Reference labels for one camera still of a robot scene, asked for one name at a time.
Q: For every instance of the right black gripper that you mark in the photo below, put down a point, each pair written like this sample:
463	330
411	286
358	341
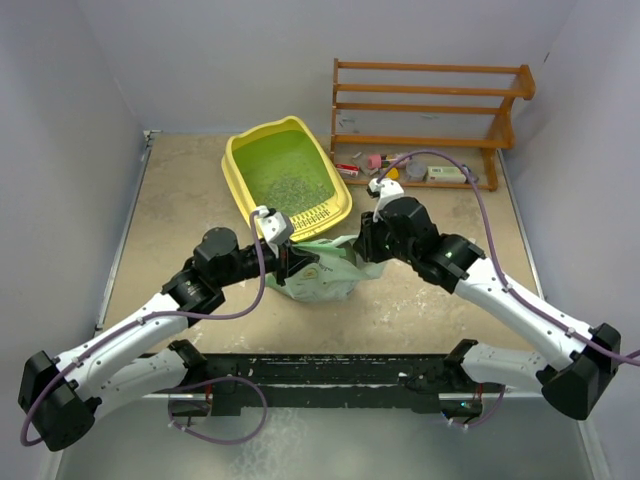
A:
367	242

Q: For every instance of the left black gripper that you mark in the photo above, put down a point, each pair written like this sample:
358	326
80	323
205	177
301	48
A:
291	260

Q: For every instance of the green cat litter bag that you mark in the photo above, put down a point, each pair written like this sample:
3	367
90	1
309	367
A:
333	277

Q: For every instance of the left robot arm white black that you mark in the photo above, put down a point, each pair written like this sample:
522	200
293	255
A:
64	396

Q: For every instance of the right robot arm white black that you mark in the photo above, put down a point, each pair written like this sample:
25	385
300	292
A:
572	363

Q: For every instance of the red white small box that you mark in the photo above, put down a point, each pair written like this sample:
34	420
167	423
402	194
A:
347	170

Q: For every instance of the white green long box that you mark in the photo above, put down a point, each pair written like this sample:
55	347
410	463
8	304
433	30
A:
448	175

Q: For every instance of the yellow green litter box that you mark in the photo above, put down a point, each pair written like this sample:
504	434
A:
282	165

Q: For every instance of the yellow grey sponge block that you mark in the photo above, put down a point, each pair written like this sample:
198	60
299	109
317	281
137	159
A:
392	174

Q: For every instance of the pink tape roll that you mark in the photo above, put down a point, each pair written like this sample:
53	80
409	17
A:
375	161

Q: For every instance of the pink patterned tube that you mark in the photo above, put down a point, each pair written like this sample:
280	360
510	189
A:
398	159

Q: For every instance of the grey round container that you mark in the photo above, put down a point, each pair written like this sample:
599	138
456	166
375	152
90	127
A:
416	171

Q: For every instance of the wooden three-tier rack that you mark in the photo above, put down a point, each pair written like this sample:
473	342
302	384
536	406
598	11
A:
393	104

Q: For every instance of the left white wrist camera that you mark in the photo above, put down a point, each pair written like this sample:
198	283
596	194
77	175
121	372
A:
274	226

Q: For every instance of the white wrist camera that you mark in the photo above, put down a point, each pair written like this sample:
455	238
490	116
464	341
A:
274	226
384	191

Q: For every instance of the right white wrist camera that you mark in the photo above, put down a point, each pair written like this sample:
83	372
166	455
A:
384	191

